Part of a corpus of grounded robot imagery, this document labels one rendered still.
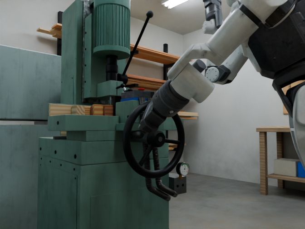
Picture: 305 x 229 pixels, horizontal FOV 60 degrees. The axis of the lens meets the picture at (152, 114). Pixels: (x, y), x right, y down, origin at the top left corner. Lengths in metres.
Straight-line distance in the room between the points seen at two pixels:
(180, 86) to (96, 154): 0.50
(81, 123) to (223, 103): 3.85
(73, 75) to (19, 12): 2.45
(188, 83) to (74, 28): 0.93
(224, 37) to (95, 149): 0.64
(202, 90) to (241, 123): 3.84
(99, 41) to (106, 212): 0.74
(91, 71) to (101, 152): 0.46
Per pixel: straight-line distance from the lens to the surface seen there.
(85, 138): 1.04
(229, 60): 1.38
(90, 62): 1.36
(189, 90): 0.70
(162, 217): 1.30
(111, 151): 1.09
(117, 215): 1.15
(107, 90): 1.25
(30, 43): 3.73
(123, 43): 1.27
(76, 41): 1.46
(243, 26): 0.66
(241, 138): 4.53
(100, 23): 1.30
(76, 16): 1.51
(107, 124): 1.08
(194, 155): 5.09
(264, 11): 0.67
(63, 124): 1.02
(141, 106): 0.94
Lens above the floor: 0.85
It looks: 3 degrees up
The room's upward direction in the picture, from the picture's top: straight up
